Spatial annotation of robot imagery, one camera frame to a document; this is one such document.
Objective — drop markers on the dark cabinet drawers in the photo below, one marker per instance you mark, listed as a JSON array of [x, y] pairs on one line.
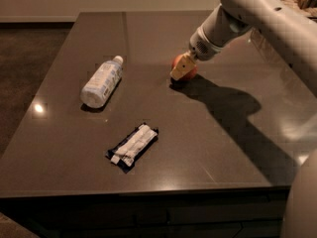
[[251, 213]]

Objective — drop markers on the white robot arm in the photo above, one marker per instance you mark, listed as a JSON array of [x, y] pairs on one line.
[[293, 36]]

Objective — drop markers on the blue plastic bottle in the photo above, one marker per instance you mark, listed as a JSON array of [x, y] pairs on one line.
[[100, 86]]

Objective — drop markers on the dark snack bar wrapper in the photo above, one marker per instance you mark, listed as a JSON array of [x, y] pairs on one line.
[[125, 154]]

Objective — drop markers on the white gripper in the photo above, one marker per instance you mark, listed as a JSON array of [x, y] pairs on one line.
[[203, 48]]

